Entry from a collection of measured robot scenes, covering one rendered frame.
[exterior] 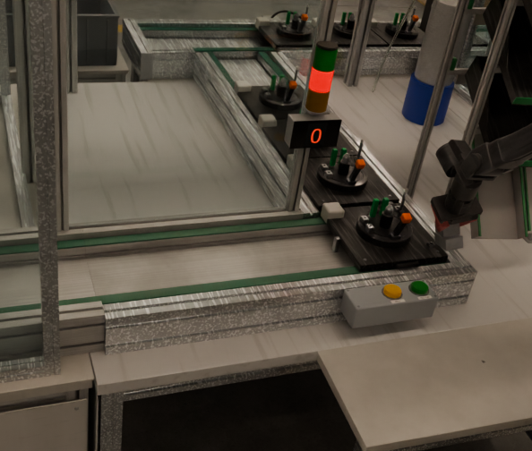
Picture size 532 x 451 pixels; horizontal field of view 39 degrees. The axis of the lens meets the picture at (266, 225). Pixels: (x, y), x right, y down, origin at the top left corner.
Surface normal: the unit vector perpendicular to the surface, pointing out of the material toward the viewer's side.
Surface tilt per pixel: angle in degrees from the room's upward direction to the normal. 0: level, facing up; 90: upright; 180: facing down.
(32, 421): 90
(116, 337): 90
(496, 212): 45
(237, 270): 0
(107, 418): 90
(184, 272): 0
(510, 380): 0
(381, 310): 90
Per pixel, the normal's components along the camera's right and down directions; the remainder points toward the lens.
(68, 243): 0.13, -0.82
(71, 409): 0.33, 0.57
